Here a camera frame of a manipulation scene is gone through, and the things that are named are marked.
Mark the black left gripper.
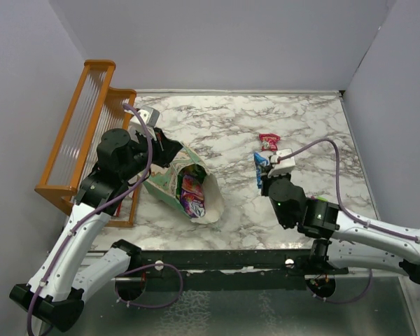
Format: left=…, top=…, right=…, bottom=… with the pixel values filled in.
left=120, top=125, right=183, bottom=181

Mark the blue snack packet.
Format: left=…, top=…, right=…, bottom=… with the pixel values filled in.
left=253, top=152, right=270, bottom=189

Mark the green illustrated paper bag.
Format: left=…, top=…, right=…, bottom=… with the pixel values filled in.
left=143, top=144, right=224, bottom=224

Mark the red snack packet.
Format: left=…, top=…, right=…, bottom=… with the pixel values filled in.
left=259, top=133, right=281, bottom=152

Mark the purple snack packet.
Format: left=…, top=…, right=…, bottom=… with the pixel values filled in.
left=179, top=174, right=205, bottom=218

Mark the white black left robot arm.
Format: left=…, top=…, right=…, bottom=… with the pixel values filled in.
left=10, top=128, right=182, bottom=335

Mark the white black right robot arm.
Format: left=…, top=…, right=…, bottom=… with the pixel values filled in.
left=260, top=173, right=420, bottom=285

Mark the green capped marker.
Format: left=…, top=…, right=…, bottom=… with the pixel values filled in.
left=316, top=196, right=328, bottom=202

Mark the wooden acrylic display rack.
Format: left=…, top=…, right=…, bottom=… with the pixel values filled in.
left=34, top=59, right=137, bottom=216

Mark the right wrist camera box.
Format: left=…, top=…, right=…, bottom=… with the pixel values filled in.
left=267, top=148, right=295, bottom=178

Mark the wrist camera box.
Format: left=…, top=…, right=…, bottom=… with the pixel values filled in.
left=267, top=148, right=295, bottom=178
left=129, top=106, right=160, bottom=132

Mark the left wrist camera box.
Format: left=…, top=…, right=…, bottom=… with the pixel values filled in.
left=129, top=106, right=160, bottom=132

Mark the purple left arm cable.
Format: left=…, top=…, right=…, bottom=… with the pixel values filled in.
left=27, top=102, right=183, bottom=336

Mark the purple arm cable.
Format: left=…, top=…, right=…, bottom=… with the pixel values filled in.
left=27, top=102, right=183, bottom=336
left=278, top=138, right=420, bottom=305

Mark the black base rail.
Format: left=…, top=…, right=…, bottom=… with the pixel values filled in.
left=129, top=248, right=348, bottom=291

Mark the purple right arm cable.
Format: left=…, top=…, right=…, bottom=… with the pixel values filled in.
left=278, top=138, right=420, bottom=305

